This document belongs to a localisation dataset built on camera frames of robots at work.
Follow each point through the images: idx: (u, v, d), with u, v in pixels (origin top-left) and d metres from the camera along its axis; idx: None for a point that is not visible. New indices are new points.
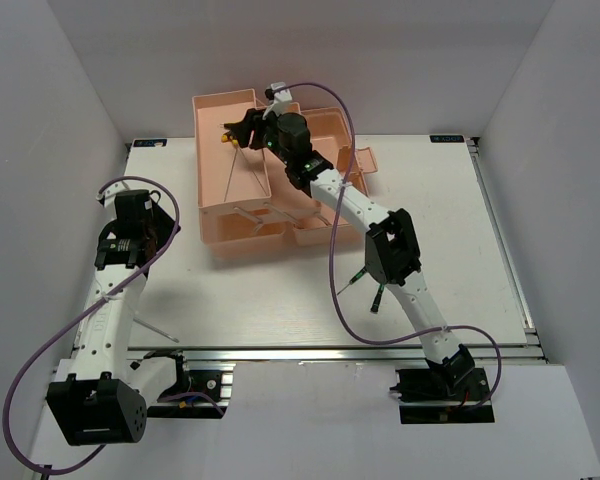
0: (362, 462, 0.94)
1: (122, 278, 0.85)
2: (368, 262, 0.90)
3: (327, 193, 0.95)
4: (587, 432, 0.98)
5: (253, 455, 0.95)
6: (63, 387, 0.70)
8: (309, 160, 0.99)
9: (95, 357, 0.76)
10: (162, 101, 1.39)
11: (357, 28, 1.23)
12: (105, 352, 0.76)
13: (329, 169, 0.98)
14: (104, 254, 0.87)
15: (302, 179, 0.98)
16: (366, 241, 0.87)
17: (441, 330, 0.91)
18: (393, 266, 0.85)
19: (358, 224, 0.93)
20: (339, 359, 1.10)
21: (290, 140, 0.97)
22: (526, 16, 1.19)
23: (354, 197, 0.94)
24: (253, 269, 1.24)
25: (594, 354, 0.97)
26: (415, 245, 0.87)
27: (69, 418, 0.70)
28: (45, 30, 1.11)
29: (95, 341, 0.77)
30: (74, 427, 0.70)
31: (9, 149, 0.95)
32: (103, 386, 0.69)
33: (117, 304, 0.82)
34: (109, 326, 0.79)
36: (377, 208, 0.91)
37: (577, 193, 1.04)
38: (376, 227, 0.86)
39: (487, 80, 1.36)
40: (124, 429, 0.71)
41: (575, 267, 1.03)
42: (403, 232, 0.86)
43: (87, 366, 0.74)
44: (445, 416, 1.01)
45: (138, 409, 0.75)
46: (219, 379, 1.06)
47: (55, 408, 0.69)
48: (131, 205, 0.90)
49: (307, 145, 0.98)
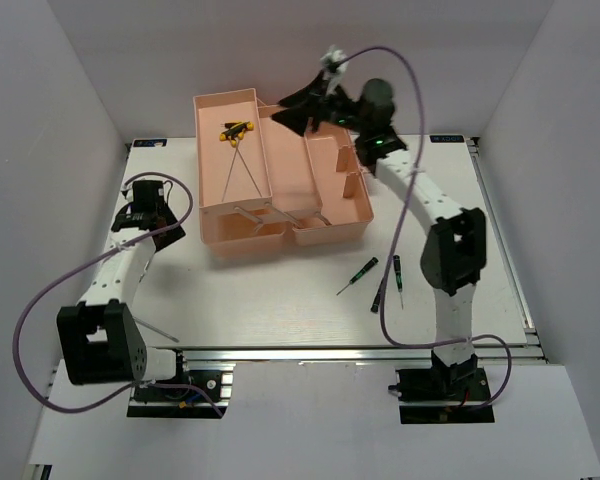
0: (362, 463, 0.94)
1: (135, 236, 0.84)
2: (424, 259, 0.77)
3: (395, 177, 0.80)
4: (587, 432, 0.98)
5: (253, 455, 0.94)
6: (71, 311, 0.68)
8: (383, 134, 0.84)
9: (105, 288, 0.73)
10: (163, 101, 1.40)
11: (358, 28, 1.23)
12: (115, 285, 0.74)
13: (402, 149, 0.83)
14: (120, 221, 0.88)
15: (369, 155, 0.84)
16: (428, 238, 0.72)
17: (465, 341, 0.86)
18: (452, 273, 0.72)
19: (422, 216, 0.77)
20: (340, 359, 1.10)
21: (370, 112, 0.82)
22: (525, 17, 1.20)
23: (425, 186, 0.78)
24: (253, 269, 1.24)
25: (594, 354, 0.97)
26: (483, 255, 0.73)
27: (74, 346, 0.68)
28: (46, 30, 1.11)
29: (106, 276, 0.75)
30: (78, 360, 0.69)
31: (9, 149, 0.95)
32: (110, 310, 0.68)
33: (129, 254, 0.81)
34: (120, 268, 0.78)
36: (449, 202, 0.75)
37: (576, 193, 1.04)
38: (442, 223, 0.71)
39: (486, 81, 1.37)
40: (125, 365, 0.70)
41: (575, 267, 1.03)
42: (474, 237, 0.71)
43: (96, 295, 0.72)
44: (445, 415, 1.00)
45: (138, 347, 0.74)
46: (219, 379, 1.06)
47: (61, 331, 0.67)
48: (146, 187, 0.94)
49: (387, 120, 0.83)
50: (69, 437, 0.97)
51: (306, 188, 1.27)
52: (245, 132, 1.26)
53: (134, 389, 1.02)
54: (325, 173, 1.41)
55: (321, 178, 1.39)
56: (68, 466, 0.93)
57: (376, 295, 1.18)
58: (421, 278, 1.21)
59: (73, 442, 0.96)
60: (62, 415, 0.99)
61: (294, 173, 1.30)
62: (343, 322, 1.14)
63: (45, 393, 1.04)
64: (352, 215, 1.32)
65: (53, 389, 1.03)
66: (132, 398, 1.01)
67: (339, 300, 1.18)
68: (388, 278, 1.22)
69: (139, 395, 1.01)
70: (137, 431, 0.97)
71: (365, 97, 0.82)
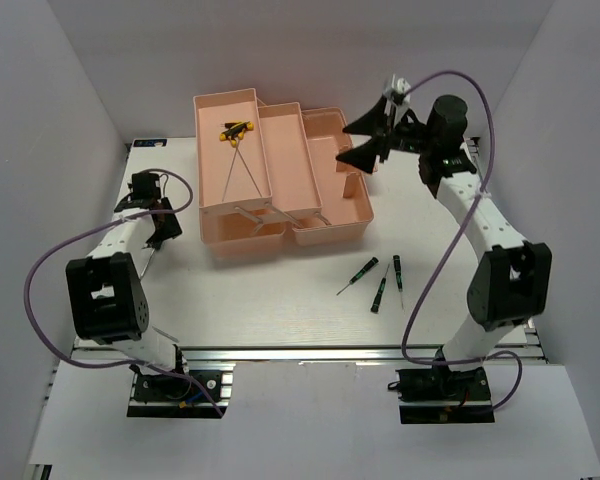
0: (362, 463, 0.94)
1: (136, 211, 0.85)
2: (471, 290, 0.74)
3: (457, 198, 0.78)
4: (587, 432, 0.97)
5: (252, 456, 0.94)
6: (80, 263, 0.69)
8: (452, 154, 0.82)
9: (109, 248, 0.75)
10: (162, 101, 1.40)
11: (358, 28, 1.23)
12: (119, 244, 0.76)
13: (469, 172, 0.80)
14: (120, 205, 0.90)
15: (433, 174, 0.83)
16: (481, 262, 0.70)
17: (479, 360, 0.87)
18: (500, 307, 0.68)
19: (479, 242, 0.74)
20: (340, 359, 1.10)
21: (438, 127, 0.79)
22: (525, 17, 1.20)
23: (488, 212, 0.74)
24: (253, 269, 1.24)
25: (594, 354, 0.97)
26: (539, 295, 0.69)
27: (82, 297, 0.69)
28: (46, 30, 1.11)
29: (110, 238, 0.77)
30: (84, 312, 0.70)
31: (9, 149, 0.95)
32: (115, 260, 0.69)
33: (130, 226, 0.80)
34: (123, 233, 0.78)
36: (510, 233, 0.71)
37: (577, 193, 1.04)
38: (500, 251, 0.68)
39: (486, 81, 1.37)
40: (129, 320, 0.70)
41: (575, 268, 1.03)
42: (533, 275, 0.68)
43: (101, 252, 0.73)
44: (445, 416, 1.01)
45: (142, 302, 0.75)
46: (219, 379, 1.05)
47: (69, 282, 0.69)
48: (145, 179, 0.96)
49: (456, 138, 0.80)
50: (68, 437, 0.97)
51: (306, 188, 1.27)
52: (245, 131, 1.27)
53: (134, 389, 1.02)
54: (325, 173, 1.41)
55: (321, 178, 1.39)
56: (67, 467, 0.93)
57: (376, 295, 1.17)
58: (421, 278, 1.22)
59: (72, 442, 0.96)
60: (62, 416, 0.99)
61: (294, 173, 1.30)
62: (342, 322, 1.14)
63: (44, 393, 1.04)
64: (352, 214, 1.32)
65: (53, 389, 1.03)
66: (132, 398, 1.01)
67: (339, 300, 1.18)
68: (388, 278, 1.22)
69: (139, 395, 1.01)
70: (136, 431, 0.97)
71: (437, 112, 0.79)
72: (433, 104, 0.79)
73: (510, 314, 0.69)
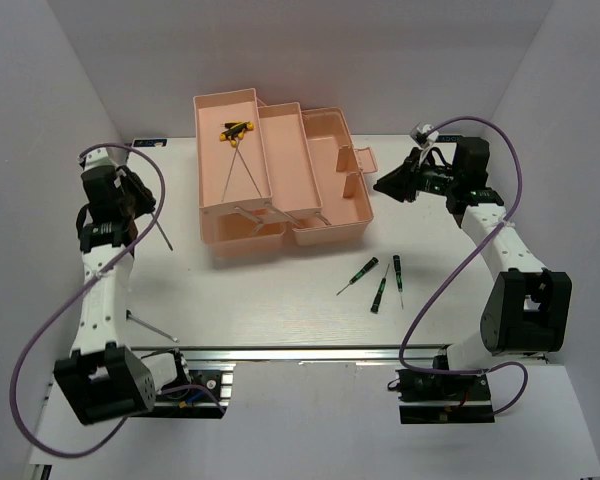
0: (362, 462, 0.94)
1: (112, 256, 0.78)
2: (485, 314, 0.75)
3: (479, 224, 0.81)
4: (586, 432, 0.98)
5: (252, 456, 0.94)
6: (68, 364, 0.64)
8: (476, 187, 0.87)
9: (96, 331, 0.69)
10: (162, 100, 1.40)
11: (358, 28, 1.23)
12: (106, 324, 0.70)
13: (495, 204, 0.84)
14: (87, 240, 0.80)
15: (460, 204, 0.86)
16: (496, 284, 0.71)
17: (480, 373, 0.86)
18: (510, 329, 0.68)
19: (498, 266, 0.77)
20: (339, 359, 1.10)
21: (463, 159, 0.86)
22: (525, 17, 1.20)
23: (509, 237, 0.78)
24: (253, 269, 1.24)
25: (593, 354, 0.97)
26: (555, 327, 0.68)
27: (79, 393, 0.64)
28: (45, 30, 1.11)
29: (94, 316, 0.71)
30: (87, 407, 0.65)
31: (10, 149, 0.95)
32: (109, 354, 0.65)
33: (110, 283, 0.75)
34: (106, 301, 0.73)
36: (530, 260, 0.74)
37: (576, 193, 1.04)
38: (516, 273, 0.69)
39: (486, 81, 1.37)
40: (135, 399, 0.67)
41: (574, 266, 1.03)
42: (550, 308, 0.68)
43: (88, 338, 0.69)
44: (445, 415, 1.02)
45: (144, 379, 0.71)
46: (219, 379, 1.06)
47: (61, 383, 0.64)
48: (102, 186, 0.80)
49: (481, 171, 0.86)
50: (68, 437, 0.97)
51: (306, 188, 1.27)
52: (245, 132, 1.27)
53: None
54: (325, 173, 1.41)
55: (321, 178, 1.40)
56: (67, 467, 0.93)
57: (376, 295, 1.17)
58: (421, 277, 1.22)
59: (73, 442, 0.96)
60: (62, 417, 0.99)
61: (294, 174, 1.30)
62: (342, 322, 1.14)
63: (44, 394, 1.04)
64: (352, 215, 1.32)
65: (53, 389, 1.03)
66: None
67: (339, 299, 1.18)
68: (388, 278, 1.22)
69: None
70: (136, 432, 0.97)
71: (461, 145, 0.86)
72: (458, 139, 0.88)
73: (523, 343, 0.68)
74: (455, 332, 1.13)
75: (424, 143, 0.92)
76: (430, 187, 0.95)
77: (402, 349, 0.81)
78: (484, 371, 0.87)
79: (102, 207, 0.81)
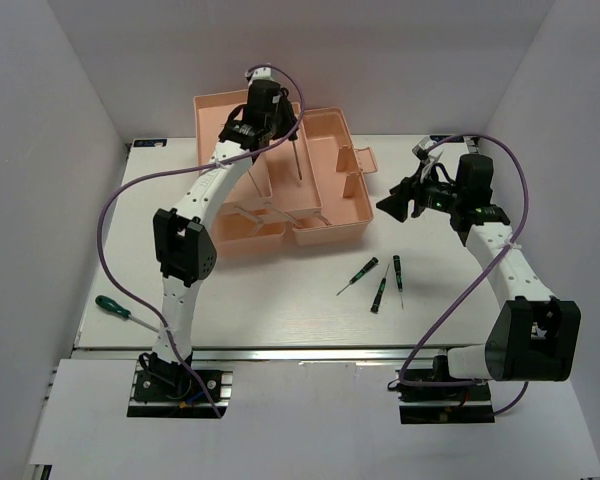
0: (362, 462, 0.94)
1: (235, 153, 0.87)
2: (491, 340, 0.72)
3: (485, 245, 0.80)
4: (586, 431, 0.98)
5: (252, 456, 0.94)
6: (166, 215, 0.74)
8: (481, 204, 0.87)
9: (193, 204, 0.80)
10: (163, 100, 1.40)
11: (359, 27, 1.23)
12: (201, 203, 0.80)
13: (501, 222, 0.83)
14: (226, 132, 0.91)
15: (464, 220, 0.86)
16: (502, 311, 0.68)
17: (479, 381, 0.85)
18: (517, 360, 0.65)
19: (505, 291, 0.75)
20: (339, 359, 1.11)
21: (466, 175, 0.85)
22: (525, 17, 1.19)
23: (516, 262, 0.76)
24: (253, 269, 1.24)
25: (593, 354, 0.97)
26: (563, 357, 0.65)
27: (161, 240, 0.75)
28: (45, 29, 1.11)
29: (199, 192, 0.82)
30: (162, 249, 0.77)
31: (9, 149, 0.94)
32: (192, 226, 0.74)
33: (221, 174, 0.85)
34: (212, 186, 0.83)
36: (536, 287, 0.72)
37: (576, 193, 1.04)
38: (524, 301, 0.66)
39: (487, 81, 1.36)
40: (193, 268, 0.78)
41: (575, 266, 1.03)
42: (557, 336, 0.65)
43: (186, 207, 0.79)
44: (445, 416, 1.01)
45: (208, 258, 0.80)
46: (219, 379, 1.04)
47: (155, 225, 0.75)
48: (262, 95, 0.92)
49: (484, 188, 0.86)
50: (69, 436, 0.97)
51: (306, 187, 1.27)
52: None
53: (134, 389, 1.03)
54: (325, 173, 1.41)
55: (321, 178, 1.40)
56: (67, 466, 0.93)
57: (376, 295, 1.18)
58: (421, 278, 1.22)
59: (74, 442, 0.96)
60: (63, 416, 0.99)
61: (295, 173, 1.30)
62: (342, 322, 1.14)
63: (45, 394, 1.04)
64: (352, 214, 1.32)
65: (53, 389, 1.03)
66: (132, 398, 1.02)
67: (339, 299, 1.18)
68: (388, 278, 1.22)
69: (140, 395, 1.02)
70: (136, 433, 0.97)
71: (464, 162, 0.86)
72: (460, 156, 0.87)
73: (529, 372, 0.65)
74: (454, 333, 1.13)
75: (425, 160, 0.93)
76: (433, 203, 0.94)
77: (406, 361, 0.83)
78: (480, 379, 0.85)
79: (254, 112, 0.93)
